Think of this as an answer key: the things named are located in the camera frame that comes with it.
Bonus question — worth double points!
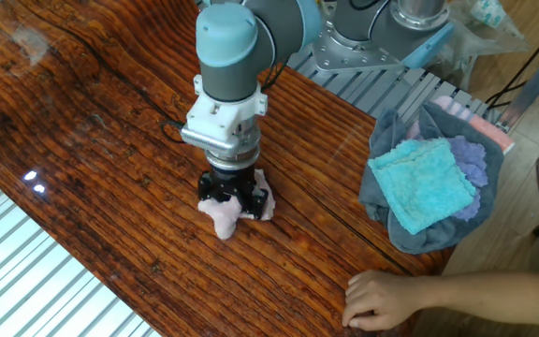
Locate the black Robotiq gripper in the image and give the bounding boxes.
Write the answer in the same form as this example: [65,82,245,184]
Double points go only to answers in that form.
[197,164,270,221]

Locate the pale pink fluffy cloth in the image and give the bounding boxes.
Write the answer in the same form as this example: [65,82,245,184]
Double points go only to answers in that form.
[197,168,277,242]

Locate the person's bare forearm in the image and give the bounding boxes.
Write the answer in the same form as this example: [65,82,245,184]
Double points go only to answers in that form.
[416,271,539,332]

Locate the turquoise fluffy cloth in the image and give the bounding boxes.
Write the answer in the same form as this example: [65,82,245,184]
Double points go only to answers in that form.
[367,137,477,236]

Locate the purple fluffy cloth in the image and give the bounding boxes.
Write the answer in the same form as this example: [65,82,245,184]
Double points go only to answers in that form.
[445,135,489,223]

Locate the pink striped cloth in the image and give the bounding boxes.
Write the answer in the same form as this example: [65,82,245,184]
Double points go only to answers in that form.
[405,95,516,155]

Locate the person's bare hand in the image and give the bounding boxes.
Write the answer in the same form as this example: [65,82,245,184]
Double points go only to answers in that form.
[341,269,428,332]

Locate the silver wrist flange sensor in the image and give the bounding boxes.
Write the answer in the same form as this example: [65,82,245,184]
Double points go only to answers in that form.
[203,116,263,172]

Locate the glossy wood grain table cover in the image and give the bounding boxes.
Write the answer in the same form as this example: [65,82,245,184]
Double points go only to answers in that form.
[0,0,454,337]

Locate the grey towel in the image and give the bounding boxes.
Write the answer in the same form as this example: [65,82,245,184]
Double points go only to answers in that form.
[357,101,505,256]

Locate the clear plastic bag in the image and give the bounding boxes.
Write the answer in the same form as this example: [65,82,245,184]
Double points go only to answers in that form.
[426,0,531,91]

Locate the teal printed packet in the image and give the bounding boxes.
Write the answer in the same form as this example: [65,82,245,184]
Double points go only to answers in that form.
[469,0,507,30]

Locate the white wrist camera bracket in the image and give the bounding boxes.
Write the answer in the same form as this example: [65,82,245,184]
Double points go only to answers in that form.
[179,73,270,160]

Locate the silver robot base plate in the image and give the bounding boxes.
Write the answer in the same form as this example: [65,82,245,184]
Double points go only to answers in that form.
[311,1,406,74]

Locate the black wall cables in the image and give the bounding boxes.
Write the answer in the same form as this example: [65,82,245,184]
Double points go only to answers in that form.
[483,12,539,111]

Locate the aluminium frame post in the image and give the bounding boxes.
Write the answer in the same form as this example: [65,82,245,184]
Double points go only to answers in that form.
[494,42,539,133]

